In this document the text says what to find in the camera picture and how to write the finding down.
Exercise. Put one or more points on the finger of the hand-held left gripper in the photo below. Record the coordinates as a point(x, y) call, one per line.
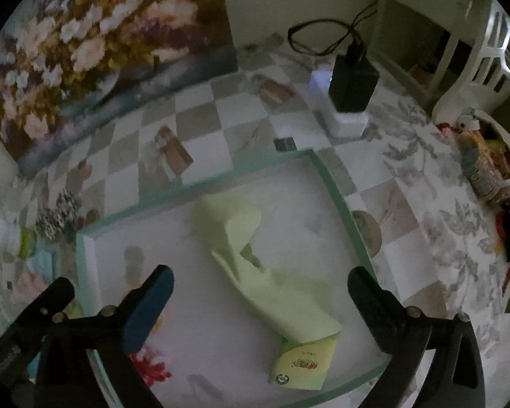
point(38, 318)

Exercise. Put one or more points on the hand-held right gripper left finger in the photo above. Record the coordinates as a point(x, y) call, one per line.
point(146, 308)

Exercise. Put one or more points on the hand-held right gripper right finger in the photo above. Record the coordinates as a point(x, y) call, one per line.
point(376, 308)

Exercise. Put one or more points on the pink fluffy cloth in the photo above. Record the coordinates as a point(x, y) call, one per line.
point(27, 282)

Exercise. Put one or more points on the red and white scrunchie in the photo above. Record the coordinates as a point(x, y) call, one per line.
point(153, 367)

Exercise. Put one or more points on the green-edged white tray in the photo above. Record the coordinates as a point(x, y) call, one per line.
point(187, 242)

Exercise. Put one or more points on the light green cloth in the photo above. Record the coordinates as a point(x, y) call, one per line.
point(289, 301)

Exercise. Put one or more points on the green tissue packet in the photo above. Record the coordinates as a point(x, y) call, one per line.
point(301, 363)

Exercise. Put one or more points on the teal wipes pack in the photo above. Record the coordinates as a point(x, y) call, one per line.
point(40, 263)

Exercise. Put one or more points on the leopard print scrunchie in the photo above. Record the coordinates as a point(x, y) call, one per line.
point(59, 212)

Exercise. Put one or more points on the checkered printed tablecloth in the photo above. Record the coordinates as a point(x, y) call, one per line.
point(408, 204)

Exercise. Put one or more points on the bag of colourful items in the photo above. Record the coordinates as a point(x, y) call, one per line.
point(480, 165)

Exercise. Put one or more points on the white power strip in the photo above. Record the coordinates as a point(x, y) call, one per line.
point(348, 125)

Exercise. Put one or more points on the black power adapter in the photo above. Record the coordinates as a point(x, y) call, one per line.
point(352, 85)

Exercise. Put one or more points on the white wooden chair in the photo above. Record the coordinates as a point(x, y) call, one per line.
point(448, 55)

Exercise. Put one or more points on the flower painting canvas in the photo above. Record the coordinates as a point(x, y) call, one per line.
point(89, 29)

